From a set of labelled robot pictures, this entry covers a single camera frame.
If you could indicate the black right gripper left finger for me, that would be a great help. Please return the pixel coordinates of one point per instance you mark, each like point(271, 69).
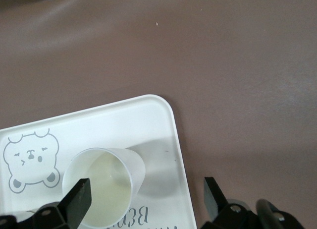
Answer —
point(74, 204)

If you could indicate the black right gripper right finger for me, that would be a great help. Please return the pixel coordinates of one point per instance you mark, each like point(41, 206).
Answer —
point(215, 201)

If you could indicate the white plastic cup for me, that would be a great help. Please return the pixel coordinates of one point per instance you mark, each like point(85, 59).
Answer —
point(111, 174)

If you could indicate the white bear print tray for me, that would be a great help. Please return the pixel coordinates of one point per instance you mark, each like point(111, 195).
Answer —
point(104, 125)

